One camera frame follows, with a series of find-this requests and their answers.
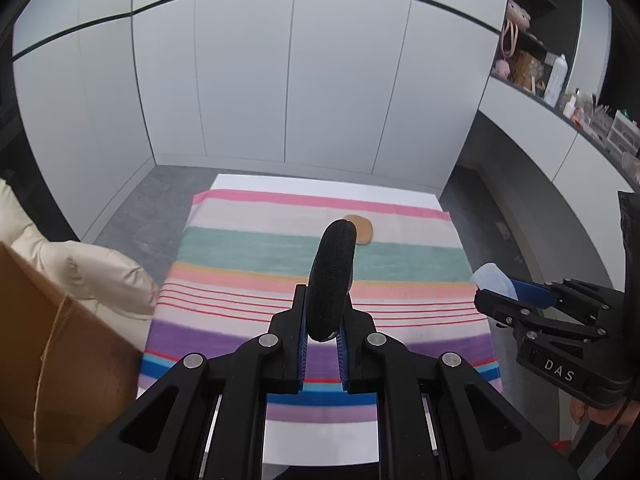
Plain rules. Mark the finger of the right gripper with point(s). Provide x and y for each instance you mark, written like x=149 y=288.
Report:
x=507 y=311
x=536 y=295

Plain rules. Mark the pink bag on shelf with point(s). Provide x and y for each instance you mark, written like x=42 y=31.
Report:
x=517 y=20

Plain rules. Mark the cream padded armchair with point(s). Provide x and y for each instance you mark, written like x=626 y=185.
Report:
x=113 y=287

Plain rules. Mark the brown cardboard box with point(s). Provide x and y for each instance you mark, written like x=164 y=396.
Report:
x=65 y=375

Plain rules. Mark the clear storage drawers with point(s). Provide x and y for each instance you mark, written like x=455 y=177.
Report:
x=623 y=135

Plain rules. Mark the person's right hand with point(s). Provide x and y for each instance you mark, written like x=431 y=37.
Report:
x=623 y=413

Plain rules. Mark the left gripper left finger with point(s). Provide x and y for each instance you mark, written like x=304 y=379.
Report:
x=296 y=340

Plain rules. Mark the small pale blue pad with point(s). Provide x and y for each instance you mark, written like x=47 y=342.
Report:
x=490 y=277

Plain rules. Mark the white bottle on shelf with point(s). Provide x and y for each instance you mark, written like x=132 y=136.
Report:
x=556 y=79

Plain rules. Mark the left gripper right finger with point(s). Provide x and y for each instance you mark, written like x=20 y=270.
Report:
x=348 y=342

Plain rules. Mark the black makeup brush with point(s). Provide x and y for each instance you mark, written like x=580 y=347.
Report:
x=329 y=280

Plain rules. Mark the striped colourful towel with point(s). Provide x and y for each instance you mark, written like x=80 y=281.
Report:
x=245 y=254

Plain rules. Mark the tan makeup sponge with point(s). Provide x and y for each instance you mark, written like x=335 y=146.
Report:
x=364 y=228

